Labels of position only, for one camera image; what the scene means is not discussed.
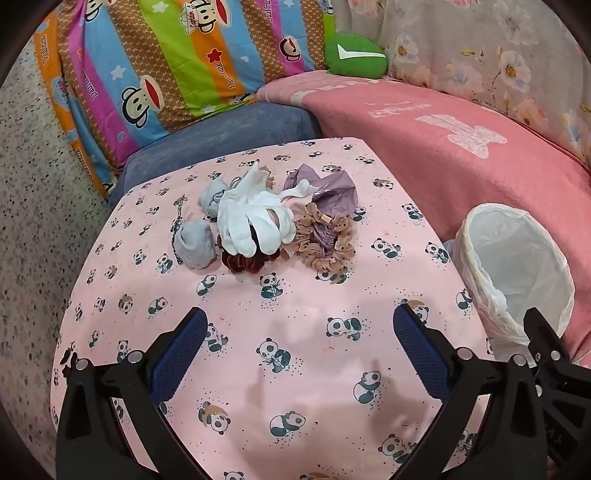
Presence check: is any grey floral blanket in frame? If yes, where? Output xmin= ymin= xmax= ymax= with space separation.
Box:
xmin=332 ymin=0 xmax=591 ymax=171

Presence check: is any blue sofa cushion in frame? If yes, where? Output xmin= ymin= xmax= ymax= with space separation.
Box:
xmin=108 ymin=100 xmax=322 ymax=209

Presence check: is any green cushion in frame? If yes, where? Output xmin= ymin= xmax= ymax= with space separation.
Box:
xmin=324 ymin=32 xmax=389 ymax=77

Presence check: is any brown dotted scrunchie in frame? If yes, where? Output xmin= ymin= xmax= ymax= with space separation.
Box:
xmin=292 ymin=202 xmax=357 ymax=274

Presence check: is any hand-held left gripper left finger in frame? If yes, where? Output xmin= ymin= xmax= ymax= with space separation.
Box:
xmin=55 ymin=307 xmax=218 ymax=480

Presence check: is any white cotton glove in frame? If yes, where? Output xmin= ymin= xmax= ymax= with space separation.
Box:
xmin=228 ymin=161 xmax=311 ymax=204
xmin=216 ymin=187 xmax=297 ymax=257

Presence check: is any grey drawstring pouch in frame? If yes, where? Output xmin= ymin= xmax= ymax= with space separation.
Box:
xmin=174 ymin=219 xmax=217 ymax=271
xmin=198 ymin=178 xmax=230 ymax=219

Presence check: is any dark red scrunchie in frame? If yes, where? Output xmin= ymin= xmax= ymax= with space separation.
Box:
xmin=217 ymin=235 xmax=279 ymax=276

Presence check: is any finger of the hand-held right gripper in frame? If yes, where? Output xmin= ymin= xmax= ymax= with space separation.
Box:
xmin=524 ymin=307 xmax=575 ymax=370

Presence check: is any colourful monkey print pillow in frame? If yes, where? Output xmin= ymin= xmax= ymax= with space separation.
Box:
xmin=38 ymin=0 xmax=339 ymax=198

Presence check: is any pink panda print tablecloth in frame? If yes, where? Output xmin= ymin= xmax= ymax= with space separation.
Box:
xmin=51 ymin=137 xmax=497 ymax=480

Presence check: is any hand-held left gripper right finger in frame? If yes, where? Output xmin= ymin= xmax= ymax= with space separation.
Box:
xmin=383 ymin=302 xmax=548 ymax=480

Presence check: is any white lined trash bin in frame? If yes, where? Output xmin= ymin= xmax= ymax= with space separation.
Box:
xmin=442 ymin=203 xmax=576 ymax=361

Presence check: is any pink blanket with bow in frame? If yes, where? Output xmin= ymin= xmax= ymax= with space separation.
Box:
xmin=256 ymin=69 xmax=591 ymax=363

